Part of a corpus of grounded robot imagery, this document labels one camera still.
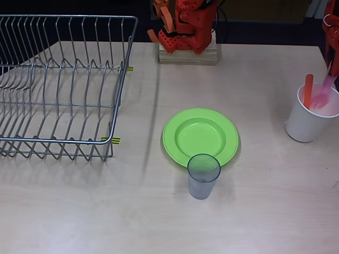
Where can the orange gripper black servo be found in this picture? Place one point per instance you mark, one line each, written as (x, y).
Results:
(329, 39)

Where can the green plastic plate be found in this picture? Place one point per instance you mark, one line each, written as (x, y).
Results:
(198, 132)

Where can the white paper cup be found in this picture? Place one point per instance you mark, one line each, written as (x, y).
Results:
(302, 127)

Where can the stacked wooden base block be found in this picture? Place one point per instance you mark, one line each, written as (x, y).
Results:
(185, 59)

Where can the orange plastic utensil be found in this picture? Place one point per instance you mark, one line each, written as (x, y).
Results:
(308, 92)

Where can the light orange clamp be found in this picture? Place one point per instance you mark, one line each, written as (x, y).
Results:
(167, 16)

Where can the clear grey plastic cup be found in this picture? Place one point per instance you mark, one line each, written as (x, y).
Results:
(201, 188)

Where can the long yellow black tape marker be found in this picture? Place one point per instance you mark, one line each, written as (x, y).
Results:
(116, 140)

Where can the pink plastic fork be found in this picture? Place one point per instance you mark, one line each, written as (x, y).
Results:
(320, 100)

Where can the orange LeRobot robot arm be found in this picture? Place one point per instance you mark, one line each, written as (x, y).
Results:
(190, 26)

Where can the brown partition board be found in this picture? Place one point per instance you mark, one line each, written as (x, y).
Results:
(265, 10)

